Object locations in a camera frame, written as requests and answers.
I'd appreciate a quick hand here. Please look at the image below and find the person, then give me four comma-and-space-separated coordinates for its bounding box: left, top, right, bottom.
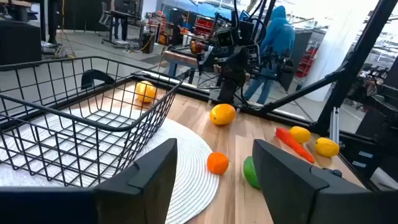
244, 5, 296, 106

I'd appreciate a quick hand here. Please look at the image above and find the wooden table with blue legs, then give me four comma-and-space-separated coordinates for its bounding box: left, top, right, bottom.
163, 50, 200, 77

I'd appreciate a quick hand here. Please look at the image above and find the black camera rig post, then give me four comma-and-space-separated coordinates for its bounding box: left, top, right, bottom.
257, 0, 398, 134

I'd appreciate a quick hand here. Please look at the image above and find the yellow lemon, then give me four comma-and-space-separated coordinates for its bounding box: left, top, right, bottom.
289, 126, 312, 144
315, 137, 340, 158

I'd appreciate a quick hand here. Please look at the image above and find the black cabinet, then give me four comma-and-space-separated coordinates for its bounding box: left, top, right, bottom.
0, 20, 43, 66

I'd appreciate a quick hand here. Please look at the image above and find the black wire basket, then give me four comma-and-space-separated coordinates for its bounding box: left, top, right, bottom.
0, 55, 184, 188

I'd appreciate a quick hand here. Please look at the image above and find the large yellow orange fruit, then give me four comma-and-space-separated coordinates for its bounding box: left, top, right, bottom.
135, 80, 158, 103

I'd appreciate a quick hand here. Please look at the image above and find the small orange tomato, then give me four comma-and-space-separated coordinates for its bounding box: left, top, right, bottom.
206, 151, 230, 175

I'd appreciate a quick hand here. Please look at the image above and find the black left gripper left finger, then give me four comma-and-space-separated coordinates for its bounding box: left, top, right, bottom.
92, 138, 178, 224

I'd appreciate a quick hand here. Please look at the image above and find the orange mango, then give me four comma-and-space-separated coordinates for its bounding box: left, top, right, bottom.
209, 103, 237, 126

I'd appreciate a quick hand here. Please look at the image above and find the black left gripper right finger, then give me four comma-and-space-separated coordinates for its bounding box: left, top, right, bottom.
252, 139, 368, 224

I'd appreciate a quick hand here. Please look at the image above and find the white round woven placemat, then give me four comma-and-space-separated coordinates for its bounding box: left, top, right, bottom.
0, 107, 220, 224

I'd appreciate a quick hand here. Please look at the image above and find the green lime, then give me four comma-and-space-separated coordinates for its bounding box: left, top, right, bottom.
243, 156, 262, 190

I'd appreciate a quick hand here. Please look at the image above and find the silver metal bracket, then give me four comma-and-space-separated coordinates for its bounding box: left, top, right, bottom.
329, 107, 340, 144

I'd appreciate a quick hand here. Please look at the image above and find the red chili pepper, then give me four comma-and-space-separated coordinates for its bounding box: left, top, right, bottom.
275, 126, 316, 164

